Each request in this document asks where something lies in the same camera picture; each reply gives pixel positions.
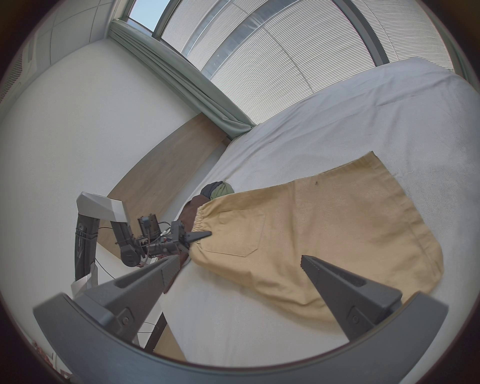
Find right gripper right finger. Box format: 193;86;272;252
301;254;404;344

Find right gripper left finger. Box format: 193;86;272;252
79;254;181;346

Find tan shorts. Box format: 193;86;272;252
189;151;445;325

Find bed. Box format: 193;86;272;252
107;56;480;366

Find dark brown shorts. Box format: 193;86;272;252
163;195;207;295

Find black garment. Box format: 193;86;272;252
200;181;226;199

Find olive green garment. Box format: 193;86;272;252
210;182;235;201

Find long grey-green curtain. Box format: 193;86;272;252
109;20;252;137

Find window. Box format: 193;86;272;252
127;0;467;126

